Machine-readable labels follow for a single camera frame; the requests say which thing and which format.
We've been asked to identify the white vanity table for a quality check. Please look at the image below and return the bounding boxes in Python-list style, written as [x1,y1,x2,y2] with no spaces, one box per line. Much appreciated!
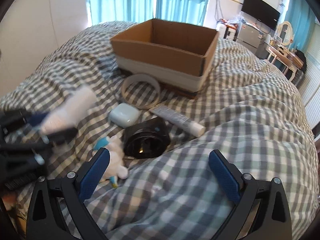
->
[267,44,303,82]

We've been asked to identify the silver mini fridge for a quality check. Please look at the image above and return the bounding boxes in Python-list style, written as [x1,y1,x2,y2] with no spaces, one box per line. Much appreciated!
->
[236,22,262,54]

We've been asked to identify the white plush toy blue star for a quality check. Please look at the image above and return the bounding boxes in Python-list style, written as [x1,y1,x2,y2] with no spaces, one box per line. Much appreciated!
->
[93,135,129,189]

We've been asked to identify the brown cardboard box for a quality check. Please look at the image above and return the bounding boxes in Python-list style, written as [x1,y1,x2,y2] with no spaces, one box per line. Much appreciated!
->
[110,18,219,98]

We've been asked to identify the cardboard tape ring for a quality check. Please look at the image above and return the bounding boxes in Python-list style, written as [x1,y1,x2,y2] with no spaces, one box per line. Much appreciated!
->
[121,73,161,110]

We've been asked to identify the white cylindrical bottle device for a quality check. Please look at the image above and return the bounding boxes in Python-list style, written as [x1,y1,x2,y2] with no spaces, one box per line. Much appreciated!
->
[40,86,98,135]

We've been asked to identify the grey white cream tube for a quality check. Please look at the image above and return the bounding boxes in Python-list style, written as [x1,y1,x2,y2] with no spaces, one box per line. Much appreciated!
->
[149,104,206,138]

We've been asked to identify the checkered grey white duvet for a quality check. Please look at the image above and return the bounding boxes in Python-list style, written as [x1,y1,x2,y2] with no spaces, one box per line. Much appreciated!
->
[1,21,319,239]

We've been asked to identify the oval vanity mirror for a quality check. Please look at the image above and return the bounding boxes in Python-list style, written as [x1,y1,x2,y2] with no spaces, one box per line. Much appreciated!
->
[276,21,294,46]

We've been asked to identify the black wall television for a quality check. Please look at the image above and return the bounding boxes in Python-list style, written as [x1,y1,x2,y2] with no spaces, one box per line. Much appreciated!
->
[241,0,280,30]

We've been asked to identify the blue curtains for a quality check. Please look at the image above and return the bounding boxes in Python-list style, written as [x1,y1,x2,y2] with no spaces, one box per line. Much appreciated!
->
[87,0,208,25]

